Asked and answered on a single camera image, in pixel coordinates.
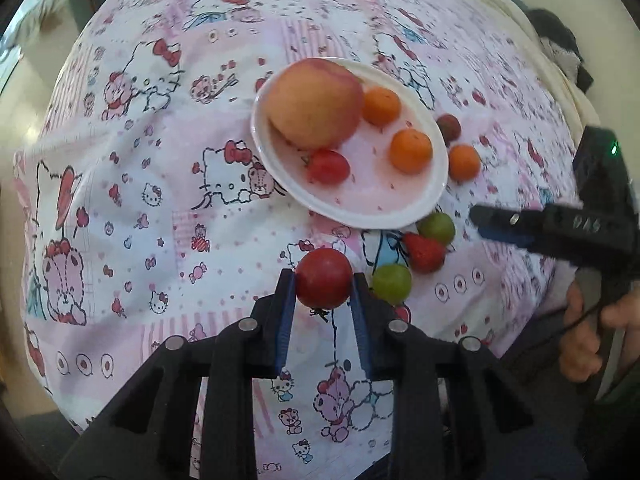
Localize green plum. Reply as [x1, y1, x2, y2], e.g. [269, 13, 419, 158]
[371, 263, 412, 306]
[416, 211, 456, 246]

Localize pink strawberry pattern plate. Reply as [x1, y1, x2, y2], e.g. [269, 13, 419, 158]
[250, 58, 448, 230]

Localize black striped clothes pile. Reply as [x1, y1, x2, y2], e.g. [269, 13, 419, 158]
[525, 9, 593, 93]

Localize red cherry tomato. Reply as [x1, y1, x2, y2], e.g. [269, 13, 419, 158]
[295, 247, 352, 310]
[306, 150, 350, 186]

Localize person's right hand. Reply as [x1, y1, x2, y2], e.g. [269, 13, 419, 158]
[559, 282, 639, 382]

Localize pink Hello Kitty bedsheet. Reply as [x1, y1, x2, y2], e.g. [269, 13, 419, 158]
[12, 0, 582, 480]

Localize large red apple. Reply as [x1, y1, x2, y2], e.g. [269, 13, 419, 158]
[264, 58, 364, 151]

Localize dark red strawberry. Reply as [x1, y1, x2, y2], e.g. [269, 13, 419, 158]
[436, 114, 461, 145]

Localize orange mandarin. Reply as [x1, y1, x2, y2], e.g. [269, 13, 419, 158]
[387, 128, 433, 174]
[448, 144, 482, 182]
[362, 87, 401, 128]

